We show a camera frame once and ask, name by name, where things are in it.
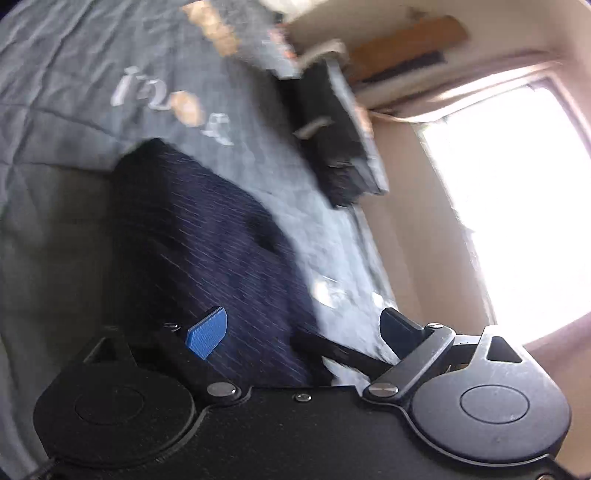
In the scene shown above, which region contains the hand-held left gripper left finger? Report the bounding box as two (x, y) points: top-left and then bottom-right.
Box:
(83, 306), (241, 407)

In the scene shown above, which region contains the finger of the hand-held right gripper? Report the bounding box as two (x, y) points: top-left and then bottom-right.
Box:
(292, 329), (394, 380)

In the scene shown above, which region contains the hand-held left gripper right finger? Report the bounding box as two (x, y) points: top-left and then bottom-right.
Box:
(362, 308), (529, 402)

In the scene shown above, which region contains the navy dotted sweater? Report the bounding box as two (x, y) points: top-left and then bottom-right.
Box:
(111, 137), (335, 388)

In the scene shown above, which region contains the window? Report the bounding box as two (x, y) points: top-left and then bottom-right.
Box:
(420, 78), (591, 347)

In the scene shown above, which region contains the folded black garment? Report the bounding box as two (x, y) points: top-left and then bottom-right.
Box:
(291, 60), (370, 208)

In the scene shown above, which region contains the grey quilted bedspread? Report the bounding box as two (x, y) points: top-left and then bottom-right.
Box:
(0, 0), (402, 480)

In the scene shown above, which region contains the beige curtain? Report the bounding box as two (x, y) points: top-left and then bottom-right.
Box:
(355, 55), (591, 125)

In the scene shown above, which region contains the dark board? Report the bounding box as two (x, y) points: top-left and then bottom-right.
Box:
(365, 51), (446, 84)

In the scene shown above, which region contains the wooden board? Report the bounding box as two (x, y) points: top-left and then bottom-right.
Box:
(348, 15), (467, 84)

